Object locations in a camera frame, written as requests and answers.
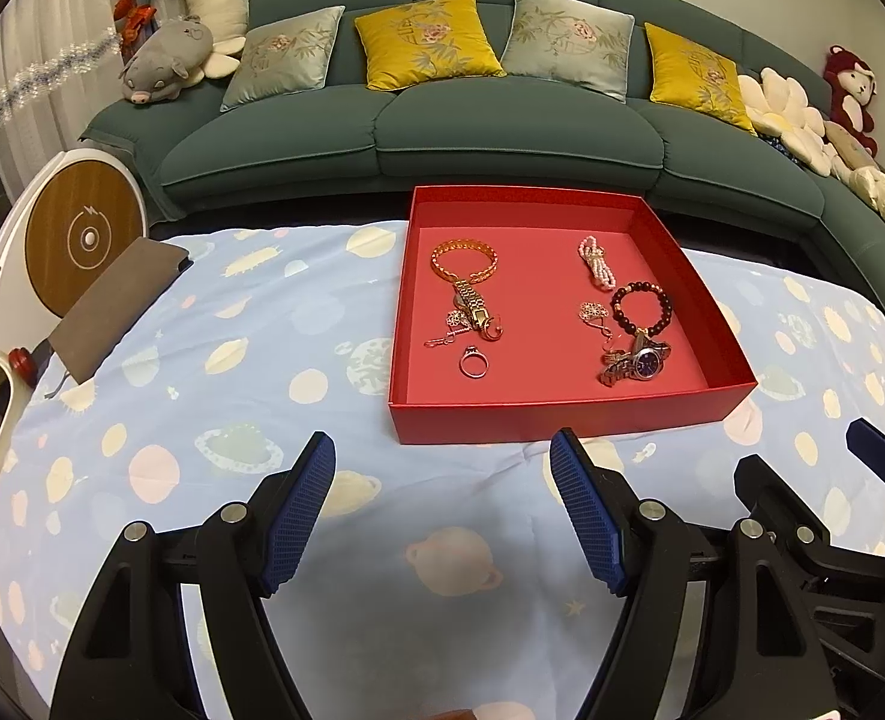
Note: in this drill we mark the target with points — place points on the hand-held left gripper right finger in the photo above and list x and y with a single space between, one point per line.
585 517

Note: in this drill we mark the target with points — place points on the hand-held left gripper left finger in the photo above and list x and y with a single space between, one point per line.
300 517

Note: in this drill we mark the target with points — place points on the red cardboard box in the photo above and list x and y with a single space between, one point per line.
562 409

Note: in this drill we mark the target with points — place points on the silver wristwatch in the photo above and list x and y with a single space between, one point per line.
646 364

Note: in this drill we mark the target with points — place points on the gold wristwatch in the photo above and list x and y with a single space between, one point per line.
474 304

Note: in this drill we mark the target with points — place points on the planet print blue sheet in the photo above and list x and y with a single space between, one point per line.
262 360

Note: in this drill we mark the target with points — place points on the brown pouch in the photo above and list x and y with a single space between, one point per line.
116 300

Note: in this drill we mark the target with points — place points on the small beige cushion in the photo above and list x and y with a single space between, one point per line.
851 150

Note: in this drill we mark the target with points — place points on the small red object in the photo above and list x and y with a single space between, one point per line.
21 361

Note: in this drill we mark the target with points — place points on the white flower-shaped cushion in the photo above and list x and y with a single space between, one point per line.
787 116

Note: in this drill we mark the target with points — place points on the white machine with wooden disc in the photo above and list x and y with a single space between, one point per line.
82 232

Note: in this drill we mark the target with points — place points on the red monkey plush toy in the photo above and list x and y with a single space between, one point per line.
851 94

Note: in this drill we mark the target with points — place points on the dark green sofa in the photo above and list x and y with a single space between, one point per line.
487 142

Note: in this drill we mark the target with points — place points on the yellow floral cushion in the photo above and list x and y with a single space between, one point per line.
427 41
697 82

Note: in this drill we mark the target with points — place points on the grey-green floral cushion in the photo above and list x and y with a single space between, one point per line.
285 56
566 45

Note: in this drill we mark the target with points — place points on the grey pig plush toy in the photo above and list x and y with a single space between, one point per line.
161 60

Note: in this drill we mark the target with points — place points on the white sheer curtain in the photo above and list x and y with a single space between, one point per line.
30 105

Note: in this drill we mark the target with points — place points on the red curtain tie bow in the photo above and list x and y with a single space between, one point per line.
133 19

